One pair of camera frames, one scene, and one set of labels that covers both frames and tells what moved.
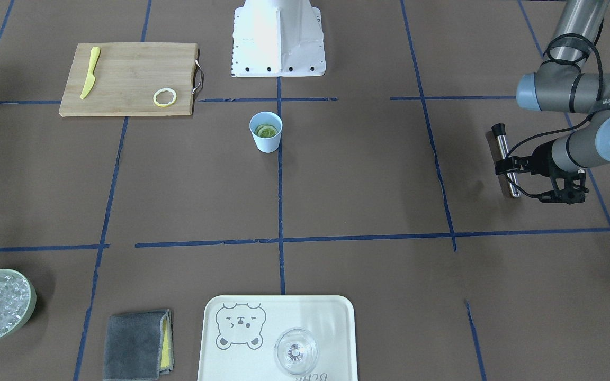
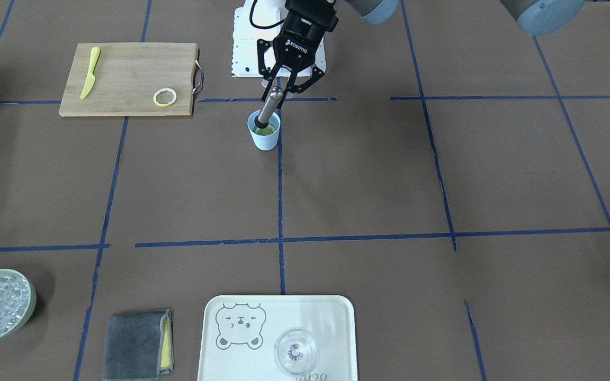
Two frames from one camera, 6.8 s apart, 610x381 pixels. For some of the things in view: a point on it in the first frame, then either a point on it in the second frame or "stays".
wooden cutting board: [127, 76] stays
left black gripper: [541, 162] to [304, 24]
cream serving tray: [239, 333] stays
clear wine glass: [296, 351] stays
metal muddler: [499, 130] to [262, 120]
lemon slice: [266, 130] stays
